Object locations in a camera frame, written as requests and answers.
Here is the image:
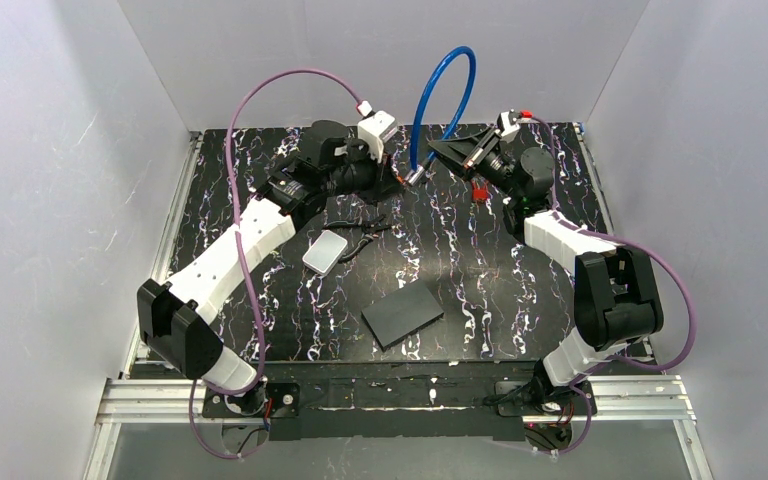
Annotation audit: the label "red cable lock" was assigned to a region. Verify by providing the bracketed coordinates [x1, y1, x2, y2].
[471, 182, 490, 204]

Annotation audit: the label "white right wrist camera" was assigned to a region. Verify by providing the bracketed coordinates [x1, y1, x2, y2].
[496, 110, 534, 143]

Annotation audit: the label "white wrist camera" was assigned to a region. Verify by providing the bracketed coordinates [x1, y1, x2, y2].
[496, 110, 534, 143]
[357, 100, 399, 164]

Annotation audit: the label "white rectangular box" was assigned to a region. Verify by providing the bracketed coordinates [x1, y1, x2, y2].
[302, 230, 348, 276]

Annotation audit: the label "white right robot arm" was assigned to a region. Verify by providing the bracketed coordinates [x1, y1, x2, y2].
[429, 128, 664, 398]

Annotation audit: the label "blue cable lock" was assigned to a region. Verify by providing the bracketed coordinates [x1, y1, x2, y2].
[406, 45, 478, 186]

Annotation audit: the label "black grey pliers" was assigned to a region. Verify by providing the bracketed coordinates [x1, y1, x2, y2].
[322, 214, 392, 264]

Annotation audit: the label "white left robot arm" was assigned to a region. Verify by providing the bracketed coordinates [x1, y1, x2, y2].
[137, 111, 403, 396]

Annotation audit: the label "aluminium frame rail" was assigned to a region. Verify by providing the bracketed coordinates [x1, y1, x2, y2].
[84, 375, 712, 479]

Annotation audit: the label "black flat box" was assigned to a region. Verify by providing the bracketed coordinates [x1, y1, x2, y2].
[361, 281, 444, 350]

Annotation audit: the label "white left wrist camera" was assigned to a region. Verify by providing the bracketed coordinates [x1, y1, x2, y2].
[357, 100, 399, 164]

